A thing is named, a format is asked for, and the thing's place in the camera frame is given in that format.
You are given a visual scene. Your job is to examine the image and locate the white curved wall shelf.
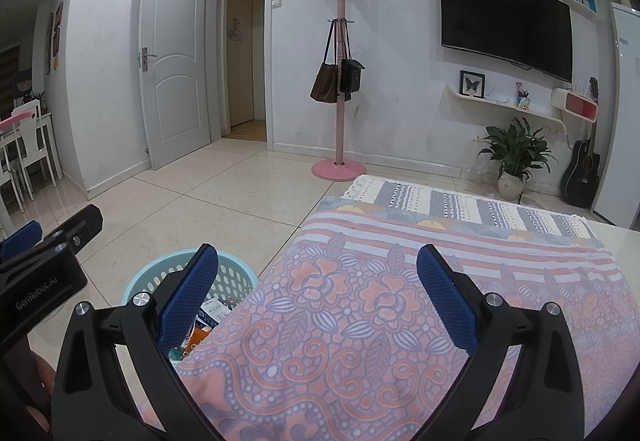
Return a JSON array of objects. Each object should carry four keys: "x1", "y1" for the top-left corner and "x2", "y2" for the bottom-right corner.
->
[{"x1": 445, "y1": 82, "x2": 568, "y2": 126}]

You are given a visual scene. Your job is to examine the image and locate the black wall television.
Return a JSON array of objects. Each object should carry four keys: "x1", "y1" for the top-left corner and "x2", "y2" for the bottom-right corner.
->
[{"x1": 438, "y1": 0, "x2": 574, "y2": 84}]

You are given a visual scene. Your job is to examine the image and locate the white refrigerator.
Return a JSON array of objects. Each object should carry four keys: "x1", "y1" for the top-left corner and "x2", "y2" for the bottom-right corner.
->
[{"x1": 592, "y1": 1, "x2": 640, "y2": 229}]

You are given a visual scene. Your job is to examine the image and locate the person's left hand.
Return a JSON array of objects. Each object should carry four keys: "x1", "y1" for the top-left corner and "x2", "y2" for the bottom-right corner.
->
[{"x1": 30, "y1": 352, "x2": 57, "y2": 437}]

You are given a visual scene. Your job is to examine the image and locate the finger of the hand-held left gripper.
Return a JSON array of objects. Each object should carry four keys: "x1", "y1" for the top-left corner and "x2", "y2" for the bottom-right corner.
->
[
  {"x1": 44, "y1": 204, "x2": 104, "y2": 252},
  {"x1": 0, "y1": 221, "x2": 44, "y2": 264}
]

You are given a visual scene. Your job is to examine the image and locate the black guitar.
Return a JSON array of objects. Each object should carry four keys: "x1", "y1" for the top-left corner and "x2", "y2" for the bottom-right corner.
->
[{"x1": 560, "y1": 77, "x2": 602, "y2": 209}]

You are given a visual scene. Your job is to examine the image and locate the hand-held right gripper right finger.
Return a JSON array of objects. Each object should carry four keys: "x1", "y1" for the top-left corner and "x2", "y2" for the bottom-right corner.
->
[{"x1": 416, "y1": 243, "x2": 598, "y2": 441}]

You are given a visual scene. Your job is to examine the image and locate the black handbag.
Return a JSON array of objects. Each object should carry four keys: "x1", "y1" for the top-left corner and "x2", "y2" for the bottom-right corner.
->
[{"x1": 339, "y1": 21, "x2": 366, "y2": 96}]

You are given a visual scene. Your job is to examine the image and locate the pink dining table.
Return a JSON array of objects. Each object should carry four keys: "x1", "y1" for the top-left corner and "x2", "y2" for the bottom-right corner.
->
[{"x1": 0, "y1": 116, "x2": 32, "y2": 136}]

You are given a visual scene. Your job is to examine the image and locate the framed wall pictures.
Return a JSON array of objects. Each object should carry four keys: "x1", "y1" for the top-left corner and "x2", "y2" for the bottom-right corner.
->
[{"x1": 45, "y1": 1, "x2": 66, "y2": 74}]

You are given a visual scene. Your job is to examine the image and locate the white and blue box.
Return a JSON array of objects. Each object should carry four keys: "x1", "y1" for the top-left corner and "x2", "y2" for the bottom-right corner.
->
[{"x1": 197, "y1": 303, "x2": 232, "y2": 329}]

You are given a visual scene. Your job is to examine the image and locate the grey striped white cloth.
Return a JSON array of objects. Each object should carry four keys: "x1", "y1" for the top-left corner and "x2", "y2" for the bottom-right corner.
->
[{"x1": 342, "y1": 175, "x2": 600, "y2": 239}]

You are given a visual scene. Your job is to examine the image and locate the pink floral printed blanket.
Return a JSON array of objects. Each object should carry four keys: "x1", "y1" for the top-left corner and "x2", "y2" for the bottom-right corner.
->
[{"x1": 135, "y1": 206, "x2": 633, "y2": 441}]

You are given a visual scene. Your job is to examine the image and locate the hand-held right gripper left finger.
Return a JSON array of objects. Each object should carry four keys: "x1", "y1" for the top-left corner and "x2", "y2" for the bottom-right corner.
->
[{"x1": 51, "y1": 242, "x2": 236, "y2": 441}]

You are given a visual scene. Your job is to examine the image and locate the black picture frame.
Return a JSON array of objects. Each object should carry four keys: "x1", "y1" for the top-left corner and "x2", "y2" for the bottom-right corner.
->
[{"x1": 459, "y1": 70, "x2": 486, "y2": 99}]

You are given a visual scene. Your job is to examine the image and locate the white door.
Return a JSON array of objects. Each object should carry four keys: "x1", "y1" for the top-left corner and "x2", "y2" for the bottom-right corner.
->
[{"x1": 136, "y1": 0, "x2": 213, "y2": 172}]

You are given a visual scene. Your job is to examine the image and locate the light blue plastic basket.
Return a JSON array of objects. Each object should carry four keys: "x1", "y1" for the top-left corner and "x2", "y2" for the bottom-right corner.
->
[{"x1": 122, "y1": 248, "x2": 261, "y2": 367}]

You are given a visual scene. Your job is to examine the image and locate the brown handbag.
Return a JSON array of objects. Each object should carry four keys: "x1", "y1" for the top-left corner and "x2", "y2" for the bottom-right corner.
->
[{"x1": 310, "y1": 21, "x2": 343, "y2": 104}]

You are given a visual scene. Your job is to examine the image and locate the white dining chair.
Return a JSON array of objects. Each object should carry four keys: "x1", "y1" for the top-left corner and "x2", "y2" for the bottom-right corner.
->
[
  {"x1": 0, "y1": 136, "x2": 26, "y2": 218},
  {"x1": 15, "y1": 100, "x2": 63, "y2": 202}
]

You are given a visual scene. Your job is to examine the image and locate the red and white wall box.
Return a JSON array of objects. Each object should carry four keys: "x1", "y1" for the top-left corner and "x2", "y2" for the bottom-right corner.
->
[{"x1": 551, "y1": 87, "x2": 599, "y2": 122}]

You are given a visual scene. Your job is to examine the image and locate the potted green plant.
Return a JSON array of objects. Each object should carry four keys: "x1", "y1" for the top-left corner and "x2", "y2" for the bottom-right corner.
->
[{"x1": 477, "y1": 117, "x2": 558, "y2": 202}]

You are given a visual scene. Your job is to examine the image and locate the pink coat rack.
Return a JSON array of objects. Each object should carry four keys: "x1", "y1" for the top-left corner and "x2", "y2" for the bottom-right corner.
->
[{"x1": 310, "y1": 0, "x2": 373, "y2": 182}]

